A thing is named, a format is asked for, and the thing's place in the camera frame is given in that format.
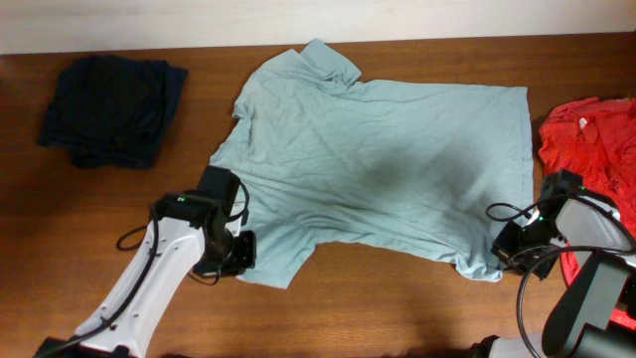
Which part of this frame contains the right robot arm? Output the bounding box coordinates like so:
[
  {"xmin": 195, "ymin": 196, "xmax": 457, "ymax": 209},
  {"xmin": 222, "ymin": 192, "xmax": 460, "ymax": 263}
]
[{"xmin": 468, "ymin": 170, "xmax": 635, "ymax": 358}]

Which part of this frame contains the light blue t-shirt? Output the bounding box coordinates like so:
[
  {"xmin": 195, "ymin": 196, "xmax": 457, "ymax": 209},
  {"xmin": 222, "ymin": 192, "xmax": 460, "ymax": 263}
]
[{"xmin": 210, "ymin": 40, "xmax": 534, "ymax": 288}]

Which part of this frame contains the red t-shirt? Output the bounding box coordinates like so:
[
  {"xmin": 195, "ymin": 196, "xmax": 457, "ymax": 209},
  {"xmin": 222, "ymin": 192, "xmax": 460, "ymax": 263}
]
[{"xmin": 538, "ymin": 96, "xmax": 636, "ymax": 332}]

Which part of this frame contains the folded dark navy garment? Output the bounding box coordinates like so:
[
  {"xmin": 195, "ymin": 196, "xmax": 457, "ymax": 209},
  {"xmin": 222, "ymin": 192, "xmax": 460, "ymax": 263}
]
[{"xmin": 38, "ymin": 56, "xmax": 188, "ymax": 170}]

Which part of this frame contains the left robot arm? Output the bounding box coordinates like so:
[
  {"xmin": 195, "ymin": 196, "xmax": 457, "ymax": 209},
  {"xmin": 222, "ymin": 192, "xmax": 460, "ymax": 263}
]
[{"xmin": 36, "ymin": 166, "xmax": 256, "ymax": 357}]

